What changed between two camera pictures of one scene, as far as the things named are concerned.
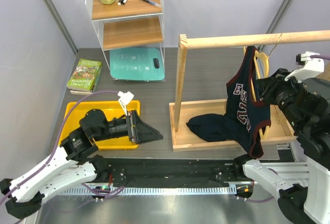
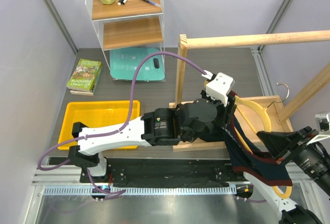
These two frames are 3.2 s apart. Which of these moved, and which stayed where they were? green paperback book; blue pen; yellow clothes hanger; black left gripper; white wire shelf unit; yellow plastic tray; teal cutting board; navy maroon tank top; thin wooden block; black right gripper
Moved: black right gripper; black left gripper; yellow clothes hanger; navy maroon tank top
Stayed: blue pen; white wire shelf unit; thin wooden block; teal cutting board; yellow plastic tray; green paperback book
